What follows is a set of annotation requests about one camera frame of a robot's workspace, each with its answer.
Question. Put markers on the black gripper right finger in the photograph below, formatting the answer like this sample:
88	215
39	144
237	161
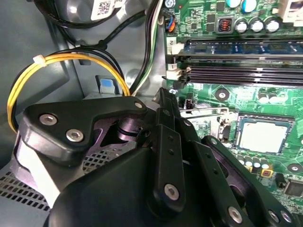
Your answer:
213	160

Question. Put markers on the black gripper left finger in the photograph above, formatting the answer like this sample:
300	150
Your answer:
59	123

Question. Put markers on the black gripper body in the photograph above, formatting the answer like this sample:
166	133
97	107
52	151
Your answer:
106	201

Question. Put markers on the silver CPU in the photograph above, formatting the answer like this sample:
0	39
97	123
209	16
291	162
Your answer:
265	137

